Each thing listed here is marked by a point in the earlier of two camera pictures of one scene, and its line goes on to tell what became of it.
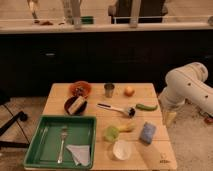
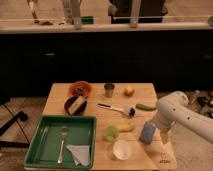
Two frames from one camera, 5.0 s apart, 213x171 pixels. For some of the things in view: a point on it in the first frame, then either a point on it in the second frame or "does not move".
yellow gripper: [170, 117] to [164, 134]
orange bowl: [80, 88] does not move
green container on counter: [87, 20] does not move
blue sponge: [147, 133] does not move
